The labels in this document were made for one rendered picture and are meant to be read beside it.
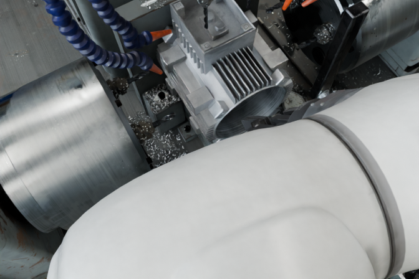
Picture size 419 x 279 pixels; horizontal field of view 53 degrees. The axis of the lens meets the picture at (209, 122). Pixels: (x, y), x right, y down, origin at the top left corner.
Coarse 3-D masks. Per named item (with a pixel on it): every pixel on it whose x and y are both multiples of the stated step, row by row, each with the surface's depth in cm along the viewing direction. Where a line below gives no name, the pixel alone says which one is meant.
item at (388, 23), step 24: (336, 0) 73; (360, 0) 71; (384, 0) 73; (408, 0) 75; (288, 24) 92; (312, 24) 84; (336, 24) 77; (384, 24) 75; (408, 24) 78; (312, 48) 88; (360, 48) 75; (384, 48) 80
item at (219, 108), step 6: (168, 36) 76; (174, 36) 77; (168, 42) 77; (276, 72) 72; (282, 72) 73; (276, 78) 72; (282, 78) 72; (288, 78) 73; (276, 84) 72; (282, 84) 74; (216, 102) 70; (222, 102) 71; (210, 108) 71; (216, 108) 70; (222, 108) 69; (228, 108) 70; (276, 108) 83; (216, 114) 70; (222, 114) 71
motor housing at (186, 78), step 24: (168, 48) 79; (264, 48) 77; (192, 72) 75; (216, 72) 71; (240, 72) 71; (264, 72) 71; (216, 96) 72; (240, 96) 69; (264, 96) 84; (216, 120) 73; (240, 120) 85
